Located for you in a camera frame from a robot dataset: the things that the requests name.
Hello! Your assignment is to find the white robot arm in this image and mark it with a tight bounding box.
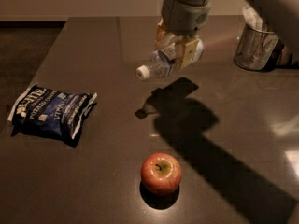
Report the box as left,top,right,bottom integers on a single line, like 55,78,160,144
155,0,211,71

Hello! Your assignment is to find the crumpled white paper in cup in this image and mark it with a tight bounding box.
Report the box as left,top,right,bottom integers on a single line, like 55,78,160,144
242,7,268,32

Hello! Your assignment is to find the clear plastic water bottle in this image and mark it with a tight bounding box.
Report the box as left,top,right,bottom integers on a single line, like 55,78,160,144
135,38,204,80

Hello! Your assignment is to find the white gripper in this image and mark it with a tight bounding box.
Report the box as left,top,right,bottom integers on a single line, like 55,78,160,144
155,0,211,70

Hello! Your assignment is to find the blue potato chips bag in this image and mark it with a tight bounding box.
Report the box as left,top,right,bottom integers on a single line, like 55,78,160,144
7,84,97,144

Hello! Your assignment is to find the red apple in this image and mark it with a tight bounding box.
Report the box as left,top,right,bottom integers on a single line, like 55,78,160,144
140,152,182,196

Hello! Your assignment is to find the wire mesh cup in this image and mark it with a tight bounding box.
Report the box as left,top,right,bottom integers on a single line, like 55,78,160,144
234,22,278,71

